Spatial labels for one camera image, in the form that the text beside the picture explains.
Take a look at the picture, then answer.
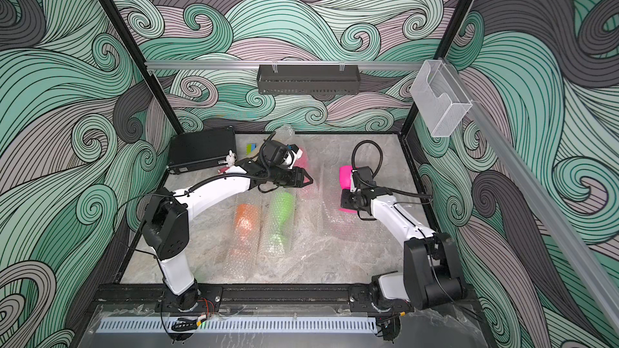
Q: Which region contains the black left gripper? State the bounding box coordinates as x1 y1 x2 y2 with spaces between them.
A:
267 168 313 189

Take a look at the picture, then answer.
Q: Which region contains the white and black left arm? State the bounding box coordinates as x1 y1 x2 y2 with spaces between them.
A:
140 159 314 312

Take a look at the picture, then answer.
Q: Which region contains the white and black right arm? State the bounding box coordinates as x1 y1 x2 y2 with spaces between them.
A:
340 187 467 309

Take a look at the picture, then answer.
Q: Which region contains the bubble wrapped green glass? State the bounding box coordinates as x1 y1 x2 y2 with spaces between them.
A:
258 186 297 275

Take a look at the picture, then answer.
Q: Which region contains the bubble wrapped orange glass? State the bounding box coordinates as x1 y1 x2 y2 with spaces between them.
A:
225 192 263 282

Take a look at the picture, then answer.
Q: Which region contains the white bunny phone stand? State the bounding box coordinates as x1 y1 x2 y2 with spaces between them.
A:
218 150 237 174

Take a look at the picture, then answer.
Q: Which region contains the black ribbed case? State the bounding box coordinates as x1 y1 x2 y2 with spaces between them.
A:
167 127 236 174

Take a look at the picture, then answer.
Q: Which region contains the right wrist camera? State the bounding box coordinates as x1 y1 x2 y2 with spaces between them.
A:
351 167 377 189

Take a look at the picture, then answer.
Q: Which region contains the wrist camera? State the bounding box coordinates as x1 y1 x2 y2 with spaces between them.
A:
261 140 299 169
351 167 377 189

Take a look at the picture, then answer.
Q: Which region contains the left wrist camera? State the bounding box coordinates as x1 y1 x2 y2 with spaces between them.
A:
261 140 299 169

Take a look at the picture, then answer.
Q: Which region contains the black wall tray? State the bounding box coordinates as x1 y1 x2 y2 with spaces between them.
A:
256 64 361 96

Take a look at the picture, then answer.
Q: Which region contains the clear acrylic wall bin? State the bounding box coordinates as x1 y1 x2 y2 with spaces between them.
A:
410 59 472 138

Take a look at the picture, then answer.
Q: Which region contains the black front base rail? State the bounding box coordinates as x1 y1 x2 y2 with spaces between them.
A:
94 280 468 315

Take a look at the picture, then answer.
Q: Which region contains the aluminium right rail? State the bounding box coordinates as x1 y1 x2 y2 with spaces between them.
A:
442 60 618 331

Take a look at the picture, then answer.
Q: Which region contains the aluminium rail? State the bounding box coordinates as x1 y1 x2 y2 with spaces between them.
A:
442 60 618 331
144 60 427 73

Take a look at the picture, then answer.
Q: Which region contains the aluminium back rail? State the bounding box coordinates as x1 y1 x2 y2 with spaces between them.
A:
144 60 427 73

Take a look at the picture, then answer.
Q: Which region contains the white slotted cable duct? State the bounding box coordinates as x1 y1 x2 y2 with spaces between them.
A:
96 316 377 334

